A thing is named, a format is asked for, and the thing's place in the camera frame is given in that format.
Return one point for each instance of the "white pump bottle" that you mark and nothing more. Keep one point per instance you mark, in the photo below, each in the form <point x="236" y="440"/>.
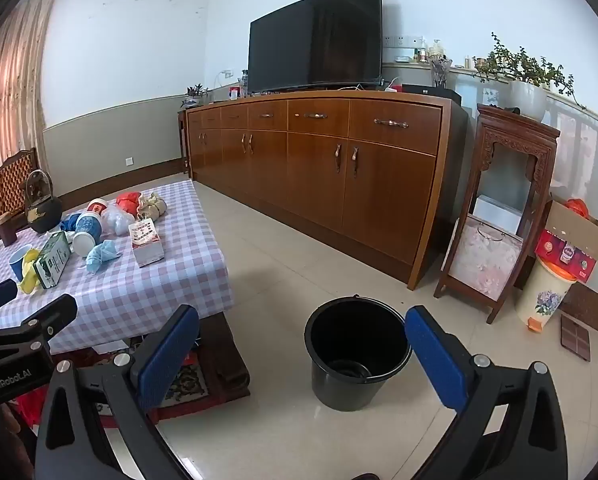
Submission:
<point x="435" y="50"/>

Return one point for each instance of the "white blue jar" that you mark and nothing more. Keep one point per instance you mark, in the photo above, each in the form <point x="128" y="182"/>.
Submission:
<point x="86" y="235"/>

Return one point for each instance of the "brown grooved panel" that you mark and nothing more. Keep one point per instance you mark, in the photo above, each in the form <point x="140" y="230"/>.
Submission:
<point x="576" y="337"/>

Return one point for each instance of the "black set-top device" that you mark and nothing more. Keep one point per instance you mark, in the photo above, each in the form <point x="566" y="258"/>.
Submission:
<point x="431" y="92"/>

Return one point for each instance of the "small potted plant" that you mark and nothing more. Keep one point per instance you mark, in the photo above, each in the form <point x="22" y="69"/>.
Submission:
<point x="195" y="96"/>

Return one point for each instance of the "red cloth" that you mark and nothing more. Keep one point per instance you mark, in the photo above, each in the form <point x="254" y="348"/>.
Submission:
<point x="29" y="401"/>

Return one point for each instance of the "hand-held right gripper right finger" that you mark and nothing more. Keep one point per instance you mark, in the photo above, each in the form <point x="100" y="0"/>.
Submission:
<point x="436" y="365"/>

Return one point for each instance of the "green plant in white pot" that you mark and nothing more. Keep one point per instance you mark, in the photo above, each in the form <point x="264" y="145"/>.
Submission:
<point x="526" y="97"/>

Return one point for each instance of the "pink floral bag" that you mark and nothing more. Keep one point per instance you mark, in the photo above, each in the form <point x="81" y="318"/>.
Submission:
<point x="484" y="265"/>

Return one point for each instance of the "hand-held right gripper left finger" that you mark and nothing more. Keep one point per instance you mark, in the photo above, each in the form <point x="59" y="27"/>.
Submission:
<point x="169" y="355"/>

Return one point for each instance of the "brown canister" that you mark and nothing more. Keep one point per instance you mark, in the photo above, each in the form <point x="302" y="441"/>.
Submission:
<point x="6" y="230"/>

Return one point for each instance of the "pink checked tablecloth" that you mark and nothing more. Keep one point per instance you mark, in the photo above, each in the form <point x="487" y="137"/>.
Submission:
<point x="144" y="290"/>

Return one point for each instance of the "clear plastic bag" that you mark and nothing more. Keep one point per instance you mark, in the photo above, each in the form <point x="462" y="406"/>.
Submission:
<point x="118" y="221"/>

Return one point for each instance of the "red plastic bag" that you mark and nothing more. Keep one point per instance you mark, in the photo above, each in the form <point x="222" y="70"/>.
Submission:
<point x="128" y="202"/>

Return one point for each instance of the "white wall outlet strip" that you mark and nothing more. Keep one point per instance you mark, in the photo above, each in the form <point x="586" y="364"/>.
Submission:
<point x="403" y="41"/>

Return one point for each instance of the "black plastic bucket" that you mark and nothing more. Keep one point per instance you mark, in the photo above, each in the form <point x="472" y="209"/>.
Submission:
<point x="346" y="392"/>

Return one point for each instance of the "beige pink curtain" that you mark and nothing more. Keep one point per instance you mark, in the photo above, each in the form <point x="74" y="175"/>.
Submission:
<point x="9" y="85"/>

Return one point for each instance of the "black flat television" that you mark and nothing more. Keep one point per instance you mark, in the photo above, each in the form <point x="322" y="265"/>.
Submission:
<point x="314" y="35"/>

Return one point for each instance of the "red white tissue box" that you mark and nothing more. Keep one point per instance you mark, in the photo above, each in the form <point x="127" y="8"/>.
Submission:
<point x="146" y="242"/>

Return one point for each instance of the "blue cloth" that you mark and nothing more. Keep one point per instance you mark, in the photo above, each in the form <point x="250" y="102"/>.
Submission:
<point x="70" y="222"/>

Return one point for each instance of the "wooden lattice bench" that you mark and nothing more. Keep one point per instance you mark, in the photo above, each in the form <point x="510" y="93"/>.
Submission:
<point x="9" y="185"/>

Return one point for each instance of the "red patterned rug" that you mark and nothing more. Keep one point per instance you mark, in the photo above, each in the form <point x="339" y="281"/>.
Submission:
<point x="189" y="387"/>

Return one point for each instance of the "open cardboard box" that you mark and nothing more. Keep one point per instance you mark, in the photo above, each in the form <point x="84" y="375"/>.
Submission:
<point x="574" y="232"/>

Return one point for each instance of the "orange plastic bag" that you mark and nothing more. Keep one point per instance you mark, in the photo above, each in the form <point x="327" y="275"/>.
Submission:
<point x="578" y="207"/>

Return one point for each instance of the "blue paper cup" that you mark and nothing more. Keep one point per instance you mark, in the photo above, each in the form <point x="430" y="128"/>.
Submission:
<point x="18" y="262"/>

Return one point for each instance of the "black iron kettle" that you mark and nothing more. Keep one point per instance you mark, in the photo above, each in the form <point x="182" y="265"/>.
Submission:
<point x="41" y="214"/>

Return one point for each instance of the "dark brown board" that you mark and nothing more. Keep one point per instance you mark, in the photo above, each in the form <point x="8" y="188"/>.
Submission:
<point x="596" y="310"/>

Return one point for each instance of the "green carton box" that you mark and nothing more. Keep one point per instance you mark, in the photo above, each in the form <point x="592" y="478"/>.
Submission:
<point x="53" y="260"/>

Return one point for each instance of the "white floral bin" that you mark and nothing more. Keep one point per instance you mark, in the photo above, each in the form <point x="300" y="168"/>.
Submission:
<point x="544" y="295"/>

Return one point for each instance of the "white box behind floral bag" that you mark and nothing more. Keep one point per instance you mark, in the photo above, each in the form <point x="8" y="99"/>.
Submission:
<point x="499" y="210"/>

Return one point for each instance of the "small red white box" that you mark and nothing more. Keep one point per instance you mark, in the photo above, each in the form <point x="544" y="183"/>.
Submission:
<point x="236" y="93"/>

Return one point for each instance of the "long wooden cabinet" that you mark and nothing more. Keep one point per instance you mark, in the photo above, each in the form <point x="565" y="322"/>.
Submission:
<point x="379" y="200"/>

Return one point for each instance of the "carved wooden stand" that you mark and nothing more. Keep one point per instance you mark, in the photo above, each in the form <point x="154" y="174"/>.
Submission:
<point x="509" y="130"/>

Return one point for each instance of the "yellow cloth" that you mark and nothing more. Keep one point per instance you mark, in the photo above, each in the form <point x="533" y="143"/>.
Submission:
<point x="29" y="282"/>

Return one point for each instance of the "red white paper cup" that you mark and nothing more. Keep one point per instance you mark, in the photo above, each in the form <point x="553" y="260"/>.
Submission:
<point x="98" y="207"/>

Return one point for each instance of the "brown paper bundle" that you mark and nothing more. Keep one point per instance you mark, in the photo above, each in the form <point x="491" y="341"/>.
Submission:
<point x="151" y="206"/>

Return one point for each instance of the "glass vase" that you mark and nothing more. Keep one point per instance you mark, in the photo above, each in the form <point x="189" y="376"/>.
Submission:
<point x="439" y="71"/>

